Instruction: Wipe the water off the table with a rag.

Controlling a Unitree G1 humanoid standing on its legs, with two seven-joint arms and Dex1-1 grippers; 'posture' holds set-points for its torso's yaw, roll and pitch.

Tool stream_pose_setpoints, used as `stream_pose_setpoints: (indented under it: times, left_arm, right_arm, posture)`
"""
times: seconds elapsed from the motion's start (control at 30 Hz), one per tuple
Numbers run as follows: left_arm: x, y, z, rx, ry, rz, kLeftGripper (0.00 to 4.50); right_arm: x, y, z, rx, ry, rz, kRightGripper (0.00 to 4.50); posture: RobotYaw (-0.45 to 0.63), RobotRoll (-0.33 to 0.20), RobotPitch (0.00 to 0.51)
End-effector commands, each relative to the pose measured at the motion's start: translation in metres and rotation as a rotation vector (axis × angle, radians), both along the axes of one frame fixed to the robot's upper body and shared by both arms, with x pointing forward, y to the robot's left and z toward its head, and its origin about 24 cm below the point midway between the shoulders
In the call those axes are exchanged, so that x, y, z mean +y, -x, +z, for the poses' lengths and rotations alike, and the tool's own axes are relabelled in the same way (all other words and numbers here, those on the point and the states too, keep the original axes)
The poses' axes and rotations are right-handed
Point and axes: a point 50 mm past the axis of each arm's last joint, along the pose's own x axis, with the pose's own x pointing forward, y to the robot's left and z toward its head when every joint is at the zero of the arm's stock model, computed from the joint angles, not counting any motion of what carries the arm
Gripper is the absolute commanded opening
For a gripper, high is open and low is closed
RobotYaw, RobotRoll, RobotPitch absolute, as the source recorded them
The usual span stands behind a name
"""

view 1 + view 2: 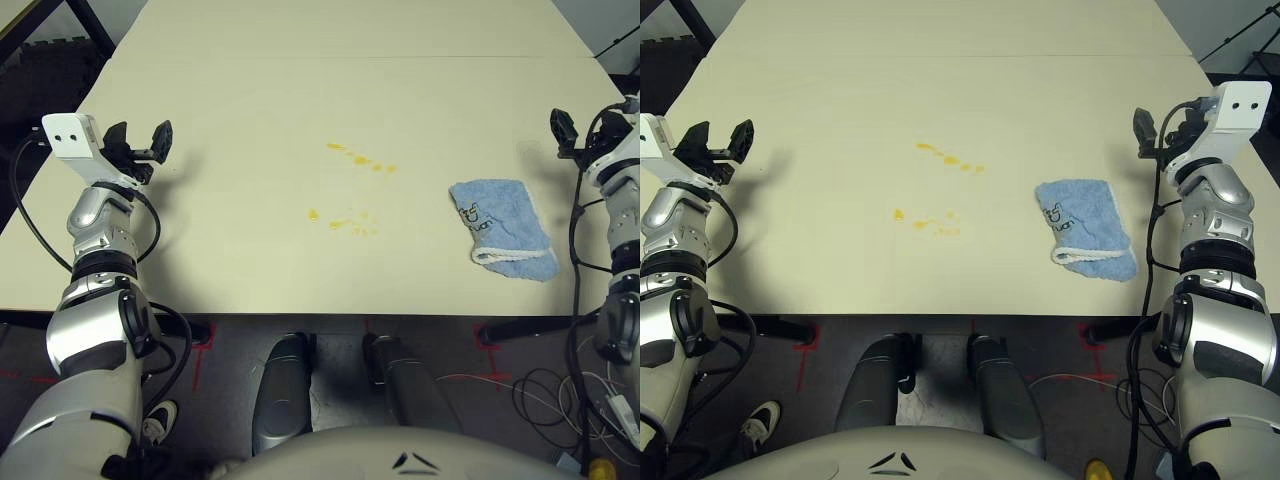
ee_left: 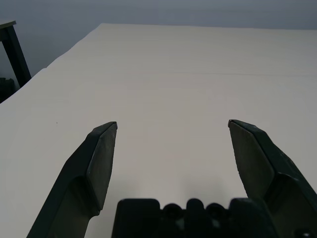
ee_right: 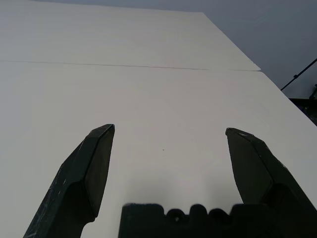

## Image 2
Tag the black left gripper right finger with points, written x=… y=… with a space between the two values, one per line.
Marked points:
x=272 y=161

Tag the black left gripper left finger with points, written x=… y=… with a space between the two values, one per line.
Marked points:
x=74 y=173

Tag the dark table leg frame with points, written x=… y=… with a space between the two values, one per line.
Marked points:
x=15 y=49

